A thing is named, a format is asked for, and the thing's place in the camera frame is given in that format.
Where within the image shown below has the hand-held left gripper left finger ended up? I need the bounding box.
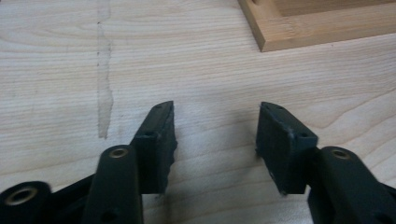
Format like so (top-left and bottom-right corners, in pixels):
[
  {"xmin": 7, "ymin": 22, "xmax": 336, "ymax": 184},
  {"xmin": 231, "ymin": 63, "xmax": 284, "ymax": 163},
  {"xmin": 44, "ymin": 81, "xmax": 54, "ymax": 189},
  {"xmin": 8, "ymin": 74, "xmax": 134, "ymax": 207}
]
[{"xmin": 81, "ymin": 100, "xmax": 178, "ymax": 224}]

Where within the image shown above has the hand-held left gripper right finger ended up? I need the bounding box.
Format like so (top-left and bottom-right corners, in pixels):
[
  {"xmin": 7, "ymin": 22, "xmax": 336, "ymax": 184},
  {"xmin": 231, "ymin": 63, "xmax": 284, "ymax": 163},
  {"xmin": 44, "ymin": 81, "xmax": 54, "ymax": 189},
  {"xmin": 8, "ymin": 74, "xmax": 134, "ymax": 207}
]
[{"xmin": 255, "ymin": 101, "xmax": 396, "ymax": 224}]

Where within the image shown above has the wooden rack base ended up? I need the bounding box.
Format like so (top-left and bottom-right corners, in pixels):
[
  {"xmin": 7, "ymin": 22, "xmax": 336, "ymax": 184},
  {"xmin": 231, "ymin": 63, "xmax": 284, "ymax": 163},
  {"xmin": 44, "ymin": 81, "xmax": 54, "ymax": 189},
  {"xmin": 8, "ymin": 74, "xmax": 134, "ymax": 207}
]
[{"xmin": 237, "ymin": 0, "xmax": 396, "ymax": 53}]

